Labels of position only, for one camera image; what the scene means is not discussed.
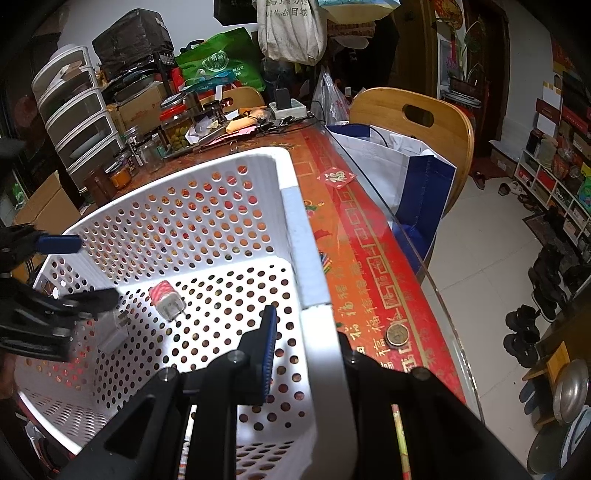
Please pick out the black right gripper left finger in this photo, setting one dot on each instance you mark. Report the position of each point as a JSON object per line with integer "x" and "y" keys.
{"x": 184, "y": 424}

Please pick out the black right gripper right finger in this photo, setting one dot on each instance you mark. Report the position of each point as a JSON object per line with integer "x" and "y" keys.
{"x": 444, "y": 438}

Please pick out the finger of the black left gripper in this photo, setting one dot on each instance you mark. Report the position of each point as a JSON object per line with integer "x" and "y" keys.
{"x": 20, "y": 243}
{"x": 42, "y": 327}

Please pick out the red patterned white charger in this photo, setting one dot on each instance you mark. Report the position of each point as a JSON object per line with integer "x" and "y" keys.
{"x": 166, "y": 300}

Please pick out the white perforated plastic basket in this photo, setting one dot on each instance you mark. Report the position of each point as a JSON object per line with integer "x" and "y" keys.
{"x": 231, "y": 236}

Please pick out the white plug charger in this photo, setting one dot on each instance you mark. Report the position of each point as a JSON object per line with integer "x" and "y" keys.
{"x": 111, "y": 331}

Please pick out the brown cardboard box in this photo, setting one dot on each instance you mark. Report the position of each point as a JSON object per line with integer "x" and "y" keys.
{"x": 49, "y": 208}

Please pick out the gold coin on table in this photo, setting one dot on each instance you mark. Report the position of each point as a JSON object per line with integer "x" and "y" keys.
{"x": 397, "y": 335}

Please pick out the orange lidded small jar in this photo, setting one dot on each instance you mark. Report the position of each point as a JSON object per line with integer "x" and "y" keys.
{"x": 119, "y": 175}

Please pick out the red patterned table cover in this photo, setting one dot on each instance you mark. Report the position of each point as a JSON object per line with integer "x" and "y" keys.
{"x": 370, "y": 280}

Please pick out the white stacked drawer unit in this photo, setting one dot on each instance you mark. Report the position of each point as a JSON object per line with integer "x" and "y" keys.
{"x": 72, "y": 108}

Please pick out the red lidded pickle jar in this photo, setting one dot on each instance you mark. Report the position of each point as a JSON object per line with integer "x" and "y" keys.
{"x": 175, "y": 122}

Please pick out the metal keys on table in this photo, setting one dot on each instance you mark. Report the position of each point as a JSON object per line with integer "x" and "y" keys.
{"x": 239, "y": 146}

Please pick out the black bag on shelf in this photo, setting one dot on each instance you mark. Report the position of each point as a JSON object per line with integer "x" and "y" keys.
{"x": 135, "y": 36}

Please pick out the white and blue paper bag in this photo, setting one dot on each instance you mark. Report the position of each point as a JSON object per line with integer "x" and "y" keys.
{"x": 410, "y": 178}

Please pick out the white shoe shelf unit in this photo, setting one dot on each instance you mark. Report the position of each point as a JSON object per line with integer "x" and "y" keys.
{"x": 549, "y": 191}

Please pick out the white power strip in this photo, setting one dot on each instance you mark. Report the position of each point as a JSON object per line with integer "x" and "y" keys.
{"x": 296, "y": 111}

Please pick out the green shopping bag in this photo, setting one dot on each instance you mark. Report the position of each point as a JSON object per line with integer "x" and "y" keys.
{"x": 224, "y": 58}

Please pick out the clear plastic bag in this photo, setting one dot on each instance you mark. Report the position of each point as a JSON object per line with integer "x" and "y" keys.
{"x": 328, "y": 104}

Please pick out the beige canvas tote bag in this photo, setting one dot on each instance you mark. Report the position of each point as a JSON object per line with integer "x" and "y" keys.
{"x": 291, "y": 30}

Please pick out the wooden chair with handle hole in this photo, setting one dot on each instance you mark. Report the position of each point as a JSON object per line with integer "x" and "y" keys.
{"x": 441, "y": 125}

